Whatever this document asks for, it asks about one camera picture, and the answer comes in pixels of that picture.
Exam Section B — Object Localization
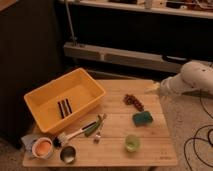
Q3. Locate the dark red grape bunch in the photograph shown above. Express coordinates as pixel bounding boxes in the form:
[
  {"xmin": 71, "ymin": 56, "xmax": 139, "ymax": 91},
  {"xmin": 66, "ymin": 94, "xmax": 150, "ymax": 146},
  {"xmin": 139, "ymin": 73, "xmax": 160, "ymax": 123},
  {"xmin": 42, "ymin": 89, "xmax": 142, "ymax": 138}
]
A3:
[{"xmin": 123, "ymin": 94, "xmax": 144, "ymax": 112}]

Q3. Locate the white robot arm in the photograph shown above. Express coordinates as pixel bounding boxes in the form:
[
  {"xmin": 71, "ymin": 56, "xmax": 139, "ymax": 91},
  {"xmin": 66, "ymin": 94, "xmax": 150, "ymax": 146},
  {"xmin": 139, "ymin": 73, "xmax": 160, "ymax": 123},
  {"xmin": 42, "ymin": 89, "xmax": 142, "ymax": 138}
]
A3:
[{"xmin": 144, "ymin": 61, "xmax": 213, "ymax": 96}]

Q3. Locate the green plastic cup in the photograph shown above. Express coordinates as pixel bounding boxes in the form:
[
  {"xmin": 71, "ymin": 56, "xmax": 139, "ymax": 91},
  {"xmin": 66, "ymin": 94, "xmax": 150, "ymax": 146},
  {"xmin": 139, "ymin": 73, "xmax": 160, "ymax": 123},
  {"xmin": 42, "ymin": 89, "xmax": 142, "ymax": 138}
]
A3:
[{"xmin": 125, "ymin": 135, "xmax": 140, "ymax": 152}]

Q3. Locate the small metal cup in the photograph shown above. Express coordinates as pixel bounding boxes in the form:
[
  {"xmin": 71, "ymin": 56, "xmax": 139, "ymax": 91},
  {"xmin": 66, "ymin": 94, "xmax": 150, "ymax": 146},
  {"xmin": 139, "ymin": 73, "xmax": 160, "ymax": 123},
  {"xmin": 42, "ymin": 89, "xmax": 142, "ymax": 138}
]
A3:
[{"xmin": 60, "ymin": 146, "xmax": 76, "ymax": 164}]

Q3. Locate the green sponge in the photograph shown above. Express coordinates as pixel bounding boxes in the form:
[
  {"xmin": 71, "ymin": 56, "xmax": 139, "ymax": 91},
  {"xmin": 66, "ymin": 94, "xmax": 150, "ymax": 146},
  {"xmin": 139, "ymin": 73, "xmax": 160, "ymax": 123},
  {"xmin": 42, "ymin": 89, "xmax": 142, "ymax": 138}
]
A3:
[{"xmin": 132, "ymin": 111, "xmax": 153, "ymax": 126}]

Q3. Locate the white shelf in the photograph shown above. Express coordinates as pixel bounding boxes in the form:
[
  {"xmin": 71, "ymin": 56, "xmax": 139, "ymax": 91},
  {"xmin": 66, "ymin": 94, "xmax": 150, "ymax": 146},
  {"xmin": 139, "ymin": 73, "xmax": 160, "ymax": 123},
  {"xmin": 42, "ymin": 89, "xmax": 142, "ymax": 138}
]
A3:
[{"xmin": 59, "ymin": 0, "xmax": 213, "ymax": 19}]

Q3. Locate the yellow plastic bin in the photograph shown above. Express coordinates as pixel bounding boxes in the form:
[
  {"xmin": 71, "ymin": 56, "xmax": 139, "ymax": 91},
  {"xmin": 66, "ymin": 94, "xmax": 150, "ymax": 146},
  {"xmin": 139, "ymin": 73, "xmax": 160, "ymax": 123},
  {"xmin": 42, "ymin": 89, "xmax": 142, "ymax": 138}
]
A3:
[{"xmin": 24, "ymin": 68, "xmax": 105, "ymax": 134}]

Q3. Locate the metal pole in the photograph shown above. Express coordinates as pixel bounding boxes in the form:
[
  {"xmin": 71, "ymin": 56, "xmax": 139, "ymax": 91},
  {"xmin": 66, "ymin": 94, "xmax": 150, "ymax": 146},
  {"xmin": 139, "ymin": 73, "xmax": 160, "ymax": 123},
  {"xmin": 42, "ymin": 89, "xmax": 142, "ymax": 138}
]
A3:
[{"xmin": 64, "ymin": 0, "xmax": 77, "ymax": 46}]

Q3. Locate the white bowl with orange inside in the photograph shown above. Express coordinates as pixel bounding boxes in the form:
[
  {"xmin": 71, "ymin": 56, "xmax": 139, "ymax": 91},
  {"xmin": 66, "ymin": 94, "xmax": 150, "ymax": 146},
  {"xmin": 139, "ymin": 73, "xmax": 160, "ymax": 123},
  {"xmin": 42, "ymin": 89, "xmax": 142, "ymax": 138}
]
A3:
[{"xmin": 32, "ymin": 137, "xmax": 53, "ymax": 159}]

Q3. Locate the grey cloth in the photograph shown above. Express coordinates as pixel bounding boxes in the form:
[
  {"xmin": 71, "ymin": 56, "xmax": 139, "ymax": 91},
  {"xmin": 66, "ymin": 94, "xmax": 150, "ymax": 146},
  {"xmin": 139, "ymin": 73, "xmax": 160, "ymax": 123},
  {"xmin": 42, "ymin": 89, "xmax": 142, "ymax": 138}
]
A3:
[{"xmin": 21, "ymin": 134, "xmax": 40, "ymax": 158}]

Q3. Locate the black cable on floor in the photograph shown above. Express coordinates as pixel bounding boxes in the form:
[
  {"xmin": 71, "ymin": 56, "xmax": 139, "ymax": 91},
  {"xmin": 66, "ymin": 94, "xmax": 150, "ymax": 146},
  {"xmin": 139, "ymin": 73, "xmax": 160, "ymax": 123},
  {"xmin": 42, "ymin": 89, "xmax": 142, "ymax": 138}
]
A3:
[{"xmin": 183, "ymin": 89, "xmax": 213, "ymax": 171}]

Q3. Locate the dish brush with green handle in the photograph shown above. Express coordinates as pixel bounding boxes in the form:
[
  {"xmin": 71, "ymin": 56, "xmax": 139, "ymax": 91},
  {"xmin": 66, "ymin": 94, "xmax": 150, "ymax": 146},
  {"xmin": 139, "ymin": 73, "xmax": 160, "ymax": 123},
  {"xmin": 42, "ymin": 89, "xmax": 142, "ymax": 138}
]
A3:
[{"xmin": 53, "ymin": 116, "xmax": 102, "ymax": 148}]

